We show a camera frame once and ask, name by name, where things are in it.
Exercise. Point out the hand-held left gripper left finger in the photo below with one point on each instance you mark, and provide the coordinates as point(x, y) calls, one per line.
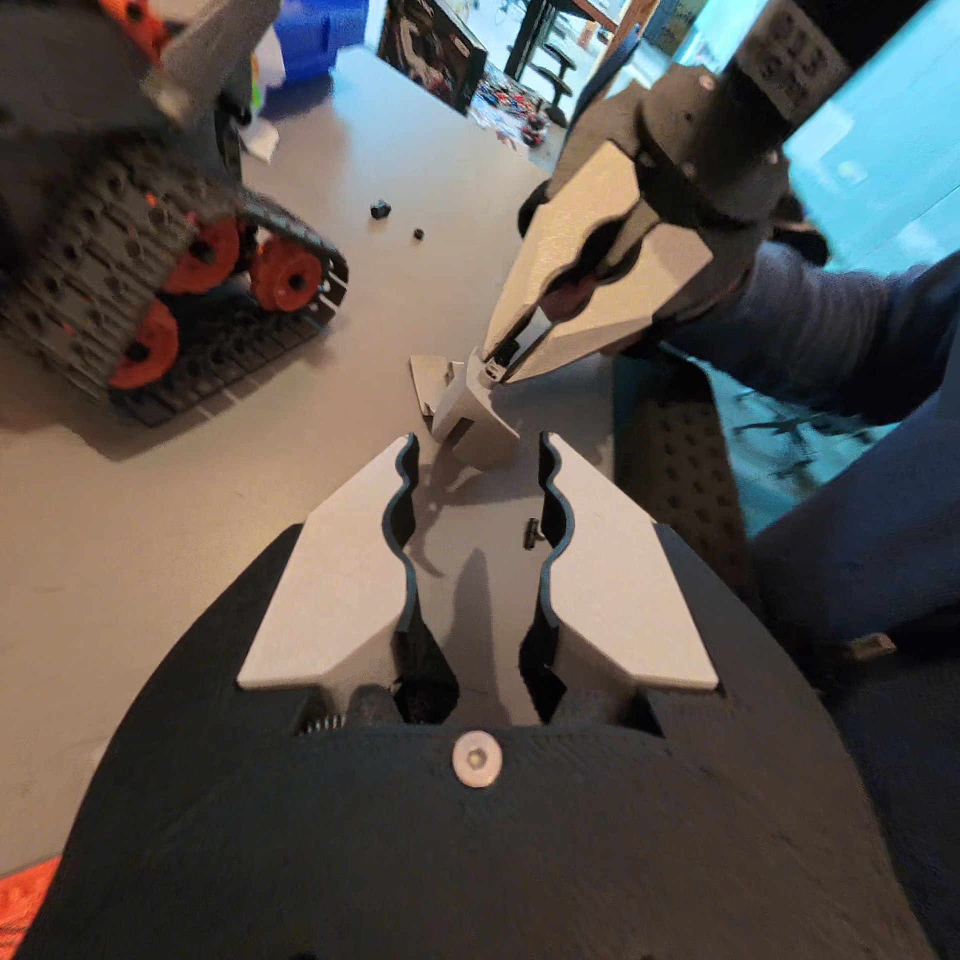
point(330, 600)

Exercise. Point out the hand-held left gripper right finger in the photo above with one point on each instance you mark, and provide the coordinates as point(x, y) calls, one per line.
point(630, 600)

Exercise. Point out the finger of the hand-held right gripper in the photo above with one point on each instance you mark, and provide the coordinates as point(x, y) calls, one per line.
point(637, 300)
point(577, 202)

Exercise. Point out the grey curved panel assembly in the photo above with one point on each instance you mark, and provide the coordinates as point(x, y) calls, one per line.
point(480, 427)
point(431, 375)

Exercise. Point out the person's right forearm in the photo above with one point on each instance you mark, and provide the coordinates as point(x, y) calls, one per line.
point(825, 330)

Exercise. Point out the black connector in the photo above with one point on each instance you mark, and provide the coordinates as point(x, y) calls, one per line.
point(531, 533)

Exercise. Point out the black perforated chair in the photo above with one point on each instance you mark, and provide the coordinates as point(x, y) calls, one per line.
point(675, 465)

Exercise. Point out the background wooden table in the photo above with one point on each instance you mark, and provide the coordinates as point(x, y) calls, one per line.
point(532, 37)

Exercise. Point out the black product box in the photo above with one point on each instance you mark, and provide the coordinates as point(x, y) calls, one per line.
point(431, 52)

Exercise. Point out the person's dark clothing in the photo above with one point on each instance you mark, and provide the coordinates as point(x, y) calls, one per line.
point(862, 525)

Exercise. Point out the blue storage bin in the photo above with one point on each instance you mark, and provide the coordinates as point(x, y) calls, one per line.
point(319, 34)

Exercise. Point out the grey orange tracked toy robot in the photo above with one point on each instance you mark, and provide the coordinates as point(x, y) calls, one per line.
point(90, 247)

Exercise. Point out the orange ribbed panel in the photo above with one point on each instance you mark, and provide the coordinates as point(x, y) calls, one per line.
point(26, 907)

